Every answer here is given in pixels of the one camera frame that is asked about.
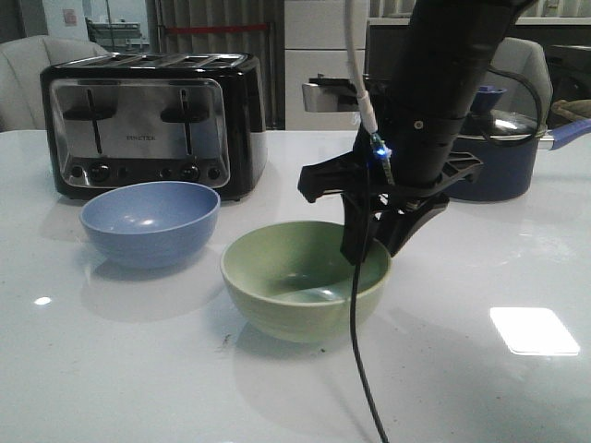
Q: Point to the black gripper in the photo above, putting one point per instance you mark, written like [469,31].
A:
[403,176]

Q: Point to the green plastic bowl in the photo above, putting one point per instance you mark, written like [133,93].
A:
[291,281]

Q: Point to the blue plastic bowl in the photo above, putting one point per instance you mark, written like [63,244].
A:
[151,225]

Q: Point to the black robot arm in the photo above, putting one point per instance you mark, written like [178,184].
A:
[446,52]

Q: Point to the white cabinet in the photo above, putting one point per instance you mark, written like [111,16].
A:
[313,44]

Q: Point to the dark blue saucepan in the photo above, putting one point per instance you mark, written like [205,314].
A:
[508,164]

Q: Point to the glass pot lid blue knob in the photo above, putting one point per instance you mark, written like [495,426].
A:
[494,118]

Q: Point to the grey chair right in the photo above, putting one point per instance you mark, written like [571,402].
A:
[527,59]

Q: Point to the grey chair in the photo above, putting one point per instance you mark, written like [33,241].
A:
[527,59]
[22,62]

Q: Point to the brown woven basket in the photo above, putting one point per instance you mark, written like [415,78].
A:
[563,112]

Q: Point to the dark counter sideboard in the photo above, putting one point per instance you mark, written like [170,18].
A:
[566,43]

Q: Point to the black chrome four-slot toaster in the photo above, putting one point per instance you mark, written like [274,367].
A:
[122,119]

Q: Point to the grey chair left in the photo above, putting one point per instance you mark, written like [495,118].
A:
[22,62]

